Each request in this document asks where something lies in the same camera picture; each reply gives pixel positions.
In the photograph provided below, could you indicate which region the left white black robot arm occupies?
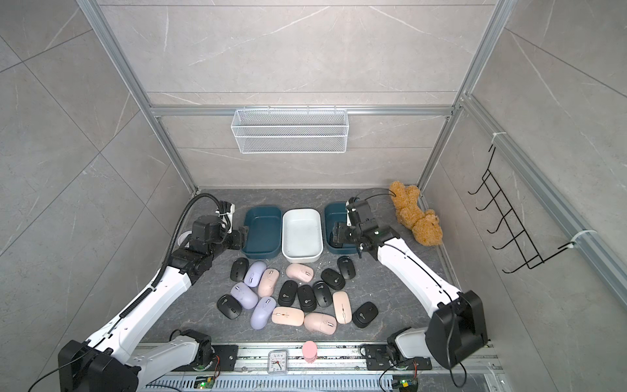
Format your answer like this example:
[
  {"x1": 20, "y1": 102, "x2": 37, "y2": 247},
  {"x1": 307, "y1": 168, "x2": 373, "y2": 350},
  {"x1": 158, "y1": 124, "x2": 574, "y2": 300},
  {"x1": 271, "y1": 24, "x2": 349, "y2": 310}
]
[{"x1": 58, "y1": 194, "x2": 248, "y2": 391}]

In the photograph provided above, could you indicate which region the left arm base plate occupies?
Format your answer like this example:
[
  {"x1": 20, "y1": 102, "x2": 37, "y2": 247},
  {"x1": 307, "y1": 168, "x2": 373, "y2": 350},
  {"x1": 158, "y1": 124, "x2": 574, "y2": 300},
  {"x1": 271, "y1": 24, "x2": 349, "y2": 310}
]
[{"x1": 175, "y1": 345, "x2": 239, "y2": 372}]

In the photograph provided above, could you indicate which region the purple mouse top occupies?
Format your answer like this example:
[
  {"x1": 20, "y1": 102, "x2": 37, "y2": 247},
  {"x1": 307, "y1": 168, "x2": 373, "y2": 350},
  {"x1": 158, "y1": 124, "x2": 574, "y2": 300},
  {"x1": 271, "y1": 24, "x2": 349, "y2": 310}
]
[{"x1": 243, "y1": 261, "x2": 267, "y2": 287}]

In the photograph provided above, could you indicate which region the brown teddy bear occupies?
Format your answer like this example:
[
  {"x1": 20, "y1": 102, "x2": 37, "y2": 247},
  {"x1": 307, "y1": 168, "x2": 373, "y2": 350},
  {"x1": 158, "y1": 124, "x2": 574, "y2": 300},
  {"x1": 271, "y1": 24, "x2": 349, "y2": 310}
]
[{"x1": 389, "y1": 181, "x2": 443, "y2": 247}]

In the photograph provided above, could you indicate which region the white wire mesh basket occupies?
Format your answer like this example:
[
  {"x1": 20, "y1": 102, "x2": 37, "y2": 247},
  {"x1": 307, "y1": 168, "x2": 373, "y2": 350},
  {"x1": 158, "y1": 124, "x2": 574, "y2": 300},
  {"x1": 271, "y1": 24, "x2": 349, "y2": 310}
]
[{"x1": 231, "y1": 108, "x2": 349, "y2": 155}]

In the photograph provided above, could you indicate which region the pink mouse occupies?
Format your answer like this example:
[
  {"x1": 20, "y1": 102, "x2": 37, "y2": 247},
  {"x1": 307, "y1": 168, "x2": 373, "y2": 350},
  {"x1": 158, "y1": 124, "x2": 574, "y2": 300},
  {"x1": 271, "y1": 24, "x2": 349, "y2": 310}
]
[
  {"x1": 257, "y1": 268, "x2": 281, "y2": 297},
  {"x1": 332, "y1": 291, "x2": 353, "y2": 324},
  {"x1": 304, "y1": 313, "x2": 337, "y2": 336},
  {"x1": 286, "y1": 263, "x2": 314, "y2": 284},
  {"x1": 271, "y1": 306, "x2": 305, "y2": 327}
]

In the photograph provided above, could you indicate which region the black mouse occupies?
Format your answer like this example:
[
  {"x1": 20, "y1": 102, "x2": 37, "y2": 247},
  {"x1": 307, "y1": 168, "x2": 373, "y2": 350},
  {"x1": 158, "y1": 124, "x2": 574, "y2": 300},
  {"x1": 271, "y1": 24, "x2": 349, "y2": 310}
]
[
  {"x1": 337, "y1": 256, "x2": 356, "y2": 280},
  {"x1": 352, "y1": 302, "x2": 379, "y2": 329},
  {"x1": 312, "y1": 281, "x2": 333, "y2": 308},
  {"x1": 297, "y1": 284, "x2": 318, "y2": 313},
  {"x1": 278, "y1": 280, "x2": 299, "y2": 307},
  {"x1": 321, "y1": 268, "x2": 346, "y2": 291},
  {"x1": 230, "y1": 257, "x2": 249, "y2": 283},
  {"x1": 217, "y1": 294, "x2": 243, "y2": 320}
]

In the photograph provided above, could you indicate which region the purple mouse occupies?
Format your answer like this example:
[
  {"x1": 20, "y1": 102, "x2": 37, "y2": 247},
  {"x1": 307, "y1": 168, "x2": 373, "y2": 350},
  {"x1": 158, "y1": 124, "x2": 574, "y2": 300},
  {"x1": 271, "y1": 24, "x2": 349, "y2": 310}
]
[
  {"x1": 251, "y1": 297, "x2": 277, "y2": 330},
  {"x1": 243, "y1": 261, "x2": 267, "y2": 287},
  {"x1": 230, "y1": 282, "x2": 259, "y2": 310}
]

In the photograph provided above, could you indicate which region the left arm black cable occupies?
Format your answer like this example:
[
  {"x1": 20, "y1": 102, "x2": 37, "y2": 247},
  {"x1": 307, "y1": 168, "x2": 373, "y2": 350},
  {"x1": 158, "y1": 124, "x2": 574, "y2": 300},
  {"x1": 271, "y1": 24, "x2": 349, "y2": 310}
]
[{"x1": 150, "y1": 193, "x2": 224, "y2": 287}]

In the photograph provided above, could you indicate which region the right teal storage box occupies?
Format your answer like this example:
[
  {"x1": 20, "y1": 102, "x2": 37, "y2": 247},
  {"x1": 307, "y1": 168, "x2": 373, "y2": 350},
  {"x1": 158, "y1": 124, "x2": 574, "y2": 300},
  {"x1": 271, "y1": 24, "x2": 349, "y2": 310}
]
[{"x1": 323, "y1": 202, "x2": 355, "y2": 256}]

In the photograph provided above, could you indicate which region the teal storage box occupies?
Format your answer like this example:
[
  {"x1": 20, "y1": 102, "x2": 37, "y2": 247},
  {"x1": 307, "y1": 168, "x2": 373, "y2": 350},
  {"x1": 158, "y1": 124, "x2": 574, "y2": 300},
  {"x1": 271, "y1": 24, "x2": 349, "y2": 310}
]
[
  {"x1": 323, "y1": 202, "x2": 355, "y2": 256},
  {"x1": 242, "y1": 205, "x2": 282, "y2": 260}
]

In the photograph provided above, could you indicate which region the small white desk clock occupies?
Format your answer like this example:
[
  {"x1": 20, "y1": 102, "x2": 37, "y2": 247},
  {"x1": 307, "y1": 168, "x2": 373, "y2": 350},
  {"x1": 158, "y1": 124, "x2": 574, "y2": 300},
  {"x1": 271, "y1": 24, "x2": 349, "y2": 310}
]
[{"x1": 267, "y1": 350, "x2": 289, "y2": 375}]

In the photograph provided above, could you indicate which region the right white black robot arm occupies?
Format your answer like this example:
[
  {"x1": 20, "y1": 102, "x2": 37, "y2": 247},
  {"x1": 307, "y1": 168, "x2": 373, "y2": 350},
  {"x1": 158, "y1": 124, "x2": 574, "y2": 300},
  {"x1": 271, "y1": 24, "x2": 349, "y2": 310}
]
[{"x1": 331, "y1": 198, "x2": 488, "y2": 370}]

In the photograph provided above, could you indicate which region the white storage box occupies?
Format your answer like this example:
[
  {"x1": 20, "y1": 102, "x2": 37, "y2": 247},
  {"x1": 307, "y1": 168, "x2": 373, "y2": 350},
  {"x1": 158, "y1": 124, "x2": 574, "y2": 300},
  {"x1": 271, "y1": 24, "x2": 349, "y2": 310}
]
[{"x1": 282, "y1": 208, "x2": 324, "y2": 264}]

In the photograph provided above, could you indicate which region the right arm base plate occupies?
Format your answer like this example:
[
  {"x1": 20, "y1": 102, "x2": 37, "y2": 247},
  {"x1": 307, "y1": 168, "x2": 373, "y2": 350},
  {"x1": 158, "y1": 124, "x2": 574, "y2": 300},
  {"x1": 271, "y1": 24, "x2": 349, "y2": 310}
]
[{"x1": 359, "y1": 344, "x2": 433, "y2": 371}]

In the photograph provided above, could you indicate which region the left teal storage box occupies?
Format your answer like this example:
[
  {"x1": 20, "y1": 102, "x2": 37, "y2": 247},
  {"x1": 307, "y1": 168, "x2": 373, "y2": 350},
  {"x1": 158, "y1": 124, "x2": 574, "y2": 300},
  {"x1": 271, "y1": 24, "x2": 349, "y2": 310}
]
[{"x1": 242, "y1": 205, "x2": 282, "y2": 260}]

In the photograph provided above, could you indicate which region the pink cylinder object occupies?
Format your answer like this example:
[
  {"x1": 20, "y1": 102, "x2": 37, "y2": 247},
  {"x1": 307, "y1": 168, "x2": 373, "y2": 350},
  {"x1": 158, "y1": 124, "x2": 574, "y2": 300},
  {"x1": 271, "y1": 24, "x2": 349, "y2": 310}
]
[{"x1": 302, "y1": 341, "x2": 318, "y2": 364}]

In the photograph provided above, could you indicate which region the purple mouse bottom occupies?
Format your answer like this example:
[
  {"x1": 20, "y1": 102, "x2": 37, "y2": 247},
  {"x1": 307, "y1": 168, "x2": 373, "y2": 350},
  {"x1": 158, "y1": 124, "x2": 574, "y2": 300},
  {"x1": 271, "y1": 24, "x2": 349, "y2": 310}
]
[{"x1": 251, "y1": 297, "x2": 277, "y2": 330}]

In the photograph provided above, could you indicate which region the purple mouse middle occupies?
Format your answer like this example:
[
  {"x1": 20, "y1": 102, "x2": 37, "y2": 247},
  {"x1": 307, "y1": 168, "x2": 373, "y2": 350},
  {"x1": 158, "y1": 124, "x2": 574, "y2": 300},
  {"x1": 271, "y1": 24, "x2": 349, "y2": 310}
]
[{"x1": 230, "y1": 282, "x2": 259, "y2": 310}]

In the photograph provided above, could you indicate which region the black wall hook rack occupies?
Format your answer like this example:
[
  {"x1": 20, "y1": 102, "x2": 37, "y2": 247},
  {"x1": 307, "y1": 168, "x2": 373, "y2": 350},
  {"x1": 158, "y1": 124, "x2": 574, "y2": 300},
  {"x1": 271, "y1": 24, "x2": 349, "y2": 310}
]
[{"x1": 467, "y1": 145, "x2": 577, "y2": 274}]

